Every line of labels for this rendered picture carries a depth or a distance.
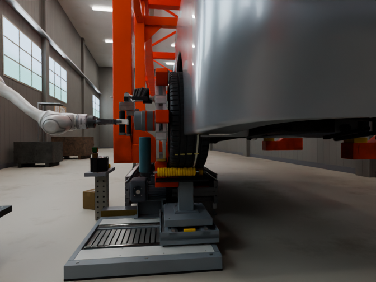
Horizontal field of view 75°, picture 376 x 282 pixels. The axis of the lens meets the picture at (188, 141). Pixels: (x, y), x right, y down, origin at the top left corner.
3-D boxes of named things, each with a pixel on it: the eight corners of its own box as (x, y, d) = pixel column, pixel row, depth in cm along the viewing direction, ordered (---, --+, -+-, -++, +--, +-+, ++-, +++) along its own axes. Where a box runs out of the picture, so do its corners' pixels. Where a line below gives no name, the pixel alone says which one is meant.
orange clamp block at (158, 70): (168, 85, 152) (168, 71, 147) (155, 85, 151) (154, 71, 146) (167, 81, 158) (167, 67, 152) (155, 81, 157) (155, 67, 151)
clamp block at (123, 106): (134, 109, 148) (134, 101, 148) (118, 109, 147) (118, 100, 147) (135, 111, 153) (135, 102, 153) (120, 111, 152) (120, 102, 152)
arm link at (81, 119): (75, 128, 143) (86, 128, 143) (75, 113, 143) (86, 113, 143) (80, 129, 152) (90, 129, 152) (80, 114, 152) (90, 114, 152)
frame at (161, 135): (167, 164, 143) (166, 70, 143) (155, 164, 143) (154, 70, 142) (164, 156, 197) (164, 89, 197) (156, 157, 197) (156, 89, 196)
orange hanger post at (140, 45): (145, 151, 400) (144, 0, 398) (133, 151, 398) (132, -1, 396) (145, 151, 419) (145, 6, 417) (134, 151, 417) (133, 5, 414)
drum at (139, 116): (165, 130, 163) (165, 109, 163) (133, 130, 161) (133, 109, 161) (165, 131, 177) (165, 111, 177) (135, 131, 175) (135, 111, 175)
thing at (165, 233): (219, 244, 149) (219, 228, 149) (159, 247, 145) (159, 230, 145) (204, 217, 199) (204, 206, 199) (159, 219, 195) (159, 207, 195)
